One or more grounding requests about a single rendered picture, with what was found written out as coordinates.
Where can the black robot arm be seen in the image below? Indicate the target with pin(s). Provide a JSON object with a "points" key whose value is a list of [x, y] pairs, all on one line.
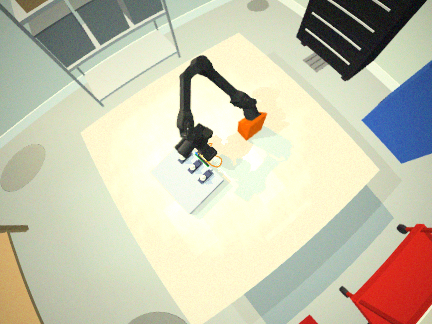
{"points": [[185, 122]]}

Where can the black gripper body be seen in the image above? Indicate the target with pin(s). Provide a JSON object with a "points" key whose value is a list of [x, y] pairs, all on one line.
{"points": [[209, 153]]}

